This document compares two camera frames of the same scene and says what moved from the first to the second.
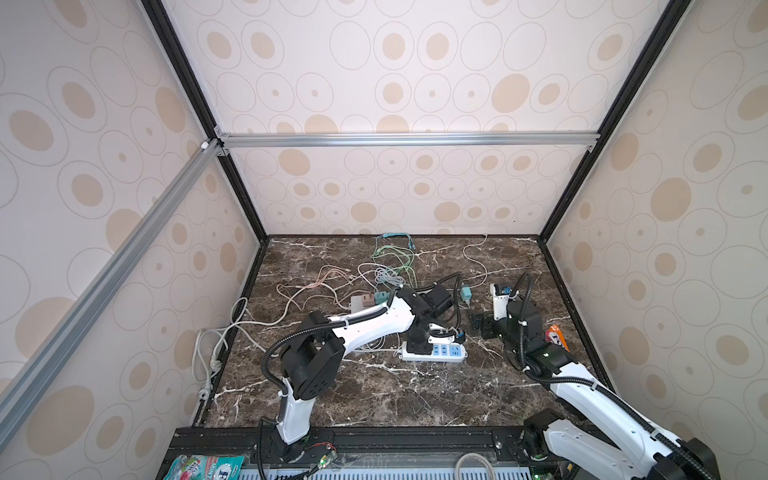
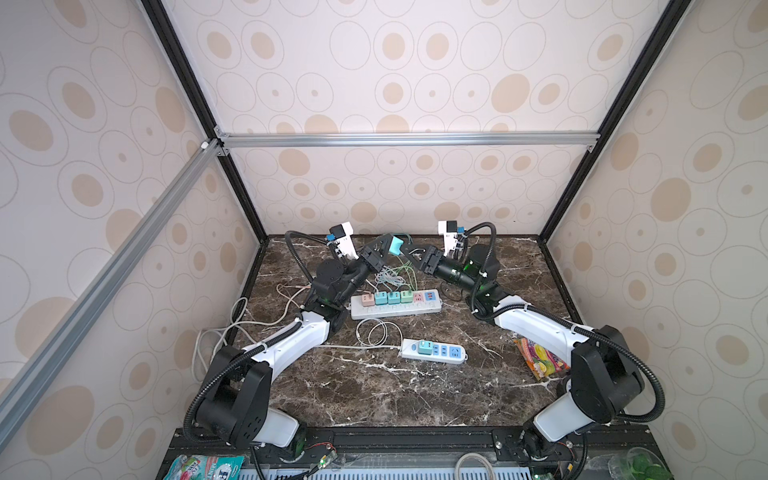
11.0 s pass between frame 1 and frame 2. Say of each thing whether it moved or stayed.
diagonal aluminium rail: stayed
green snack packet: stayed
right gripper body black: moved
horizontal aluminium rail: stayed
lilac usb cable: stayed
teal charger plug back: moved
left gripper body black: moved
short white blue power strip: stayed
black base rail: stayed
